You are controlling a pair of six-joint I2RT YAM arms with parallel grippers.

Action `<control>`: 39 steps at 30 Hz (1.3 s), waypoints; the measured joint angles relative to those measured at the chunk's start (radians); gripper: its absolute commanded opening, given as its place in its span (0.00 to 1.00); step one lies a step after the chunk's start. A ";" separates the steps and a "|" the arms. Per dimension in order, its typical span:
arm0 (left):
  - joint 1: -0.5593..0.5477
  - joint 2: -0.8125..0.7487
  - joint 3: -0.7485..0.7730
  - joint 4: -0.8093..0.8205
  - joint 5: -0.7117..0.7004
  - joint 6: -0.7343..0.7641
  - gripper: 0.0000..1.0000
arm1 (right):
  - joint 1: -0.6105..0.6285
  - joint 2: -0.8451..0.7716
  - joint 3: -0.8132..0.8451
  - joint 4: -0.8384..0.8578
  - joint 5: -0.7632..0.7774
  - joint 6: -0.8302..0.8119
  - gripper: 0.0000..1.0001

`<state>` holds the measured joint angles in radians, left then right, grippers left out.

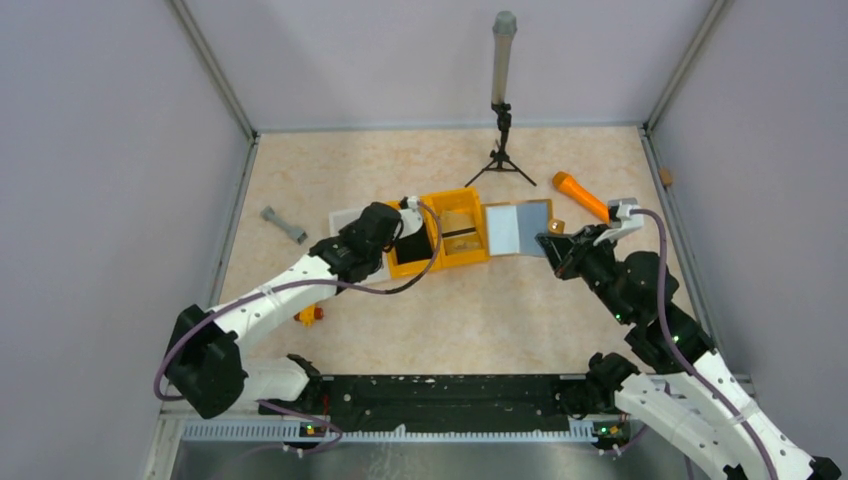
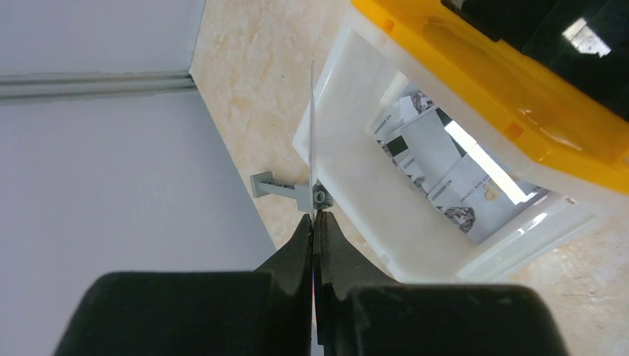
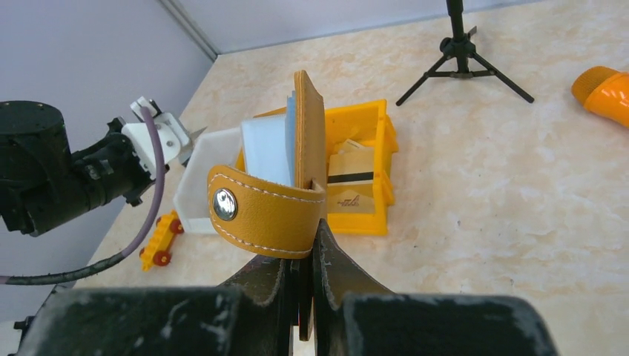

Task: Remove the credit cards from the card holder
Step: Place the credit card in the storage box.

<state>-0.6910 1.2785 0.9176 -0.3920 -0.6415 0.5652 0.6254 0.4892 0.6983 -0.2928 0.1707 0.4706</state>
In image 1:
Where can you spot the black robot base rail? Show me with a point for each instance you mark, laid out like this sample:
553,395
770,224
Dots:
546,407

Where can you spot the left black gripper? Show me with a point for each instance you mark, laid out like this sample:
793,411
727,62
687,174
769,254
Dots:
345,230

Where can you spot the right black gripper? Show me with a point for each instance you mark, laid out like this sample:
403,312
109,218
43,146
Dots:
567,251

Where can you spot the white storage bin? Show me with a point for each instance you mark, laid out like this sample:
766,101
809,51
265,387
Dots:
341,218

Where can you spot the orange toy microphone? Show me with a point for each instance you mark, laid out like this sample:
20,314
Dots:
566,184

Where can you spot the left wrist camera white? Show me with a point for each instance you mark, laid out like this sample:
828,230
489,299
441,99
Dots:
411,216

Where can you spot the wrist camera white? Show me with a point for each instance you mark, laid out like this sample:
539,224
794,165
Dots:
623,220
411,216

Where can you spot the yellow red toy block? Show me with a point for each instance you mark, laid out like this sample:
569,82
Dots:
309,316

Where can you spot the grey microphone on stand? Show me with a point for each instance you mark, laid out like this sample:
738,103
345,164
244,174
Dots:
504,31

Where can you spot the black tripod stand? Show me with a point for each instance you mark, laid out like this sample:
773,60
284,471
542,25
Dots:
500,161

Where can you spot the small wooden block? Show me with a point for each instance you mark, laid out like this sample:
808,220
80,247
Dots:
666,177

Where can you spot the black item in bin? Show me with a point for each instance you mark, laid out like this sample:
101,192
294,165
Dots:
414,248

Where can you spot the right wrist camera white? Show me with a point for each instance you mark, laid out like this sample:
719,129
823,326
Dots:
623,220

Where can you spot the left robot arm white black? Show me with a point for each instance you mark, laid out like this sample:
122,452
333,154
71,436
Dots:
204,364

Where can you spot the yellow double storage bin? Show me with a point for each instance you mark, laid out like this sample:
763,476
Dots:
466,200

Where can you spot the grey toy dumbbell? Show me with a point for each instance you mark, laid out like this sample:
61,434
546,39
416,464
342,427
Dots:
295,233

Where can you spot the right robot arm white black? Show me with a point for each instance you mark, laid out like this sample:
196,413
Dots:
722,430

